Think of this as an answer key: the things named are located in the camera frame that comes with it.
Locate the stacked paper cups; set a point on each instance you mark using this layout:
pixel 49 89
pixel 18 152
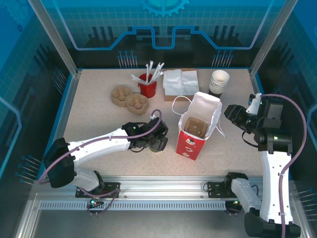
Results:
pixel 220 77

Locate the paper coffee cup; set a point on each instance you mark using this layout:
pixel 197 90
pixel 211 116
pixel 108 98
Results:
pixel 156 149

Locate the aluminium frame post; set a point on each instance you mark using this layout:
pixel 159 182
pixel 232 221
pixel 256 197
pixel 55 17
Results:
pixel 57 37
pixel 271 37

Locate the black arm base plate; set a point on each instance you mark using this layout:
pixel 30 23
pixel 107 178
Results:
pixel 215 189
pixel 111 188

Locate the red white paper bag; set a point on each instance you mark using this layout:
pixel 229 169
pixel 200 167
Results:
pixel 190 148

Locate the red straw holder cup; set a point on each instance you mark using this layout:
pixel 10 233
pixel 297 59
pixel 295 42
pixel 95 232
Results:
pixel 148 91

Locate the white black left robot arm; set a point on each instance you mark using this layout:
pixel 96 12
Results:
pixel 99 146

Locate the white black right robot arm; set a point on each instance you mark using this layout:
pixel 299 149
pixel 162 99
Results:
pixel 275 186

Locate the pulp cup carrier stack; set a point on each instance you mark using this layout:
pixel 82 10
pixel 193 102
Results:
pixel 128 100

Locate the small LED circuit board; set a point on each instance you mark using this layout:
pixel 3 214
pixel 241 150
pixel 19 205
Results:
pixel 235 203
pixel 94 202

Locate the brown pulp cup carrier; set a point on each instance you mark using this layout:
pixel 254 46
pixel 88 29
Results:
pixel 196 129

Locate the white wrapped straw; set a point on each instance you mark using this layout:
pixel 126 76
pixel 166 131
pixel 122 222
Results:
pixel 150 72
pixel 136 77
pixel 147 74
pixel 159 70
pixel 156 72
pixel 137 80

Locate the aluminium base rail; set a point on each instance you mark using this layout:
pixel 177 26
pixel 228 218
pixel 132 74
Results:
pixel 161 188

